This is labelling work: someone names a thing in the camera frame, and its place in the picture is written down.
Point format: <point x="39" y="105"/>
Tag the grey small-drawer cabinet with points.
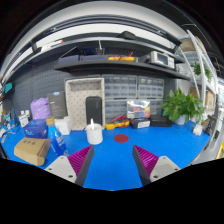
<point x="120" y="86"/>
<point x="151" y="88"/>
<point x="115" y="106"/>

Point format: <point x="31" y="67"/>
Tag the flat black case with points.
<point x="160" y="121"/>

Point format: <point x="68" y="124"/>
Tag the black box with white label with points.
<point x="140" y="123"/>

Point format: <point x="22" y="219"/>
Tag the flat round red coaster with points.
<point x="121" y="138"/>

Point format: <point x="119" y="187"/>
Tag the teal plastic holder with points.
<point x="8" y="87"/>

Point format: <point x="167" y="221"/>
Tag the white metal rack unit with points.
<point x="201" y="63"/>

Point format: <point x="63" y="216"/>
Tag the white perforated tray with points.
<point x="76" y="106"/>

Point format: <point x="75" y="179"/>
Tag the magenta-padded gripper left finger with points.
<point x="61" y="166"/>

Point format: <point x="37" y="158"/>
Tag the brown cardboard box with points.
<point x="31" y="150"/>

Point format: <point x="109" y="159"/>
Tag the small white box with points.
<point x="63" y="126"/>

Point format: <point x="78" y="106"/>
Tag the blue drink bottle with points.
<point x="56" y="139"/>

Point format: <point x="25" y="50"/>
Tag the green potted plant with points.
<point x="181" y="105"/>

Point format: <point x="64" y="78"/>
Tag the yellow multimeter with red leads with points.
<point x="115" y="125"/>

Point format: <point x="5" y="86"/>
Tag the small white printed carton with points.
<point x="24" y="120"/>

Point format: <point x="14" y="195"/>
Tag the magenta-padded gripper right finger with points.
<point x="163" y="166"/>

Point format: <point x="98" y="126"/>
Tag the blue printed carton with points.
<point x="35" y="129"/>

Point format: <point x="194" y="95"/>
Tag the clear organizer with coloured parts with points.
<point x="138" y="109"/>

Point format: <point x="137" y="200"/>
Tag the black zip case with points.
<point x="93" y="110"/>

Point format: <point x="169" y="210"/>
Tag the white spoon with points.
<point x="92" y="123"/>

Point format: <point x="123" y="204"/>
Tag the small white charger block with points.
<point x="197" y="130"/>

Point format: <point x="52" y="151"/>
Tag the purple plastic bag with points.
<point x="40" y="108"/>

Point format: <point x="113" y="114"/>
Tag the black wall shelf unit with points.
<point x="110" y="65"/>

